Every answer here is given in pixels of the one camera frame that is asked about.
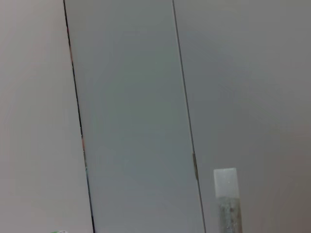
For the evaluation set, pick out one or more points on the grey glitter marker pen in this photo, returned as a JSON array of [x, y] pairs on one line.
[[227, 194]]

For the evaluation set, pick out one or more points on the clear plastic water bottle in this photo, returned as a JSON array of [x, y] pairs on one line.
[[59, 231]]

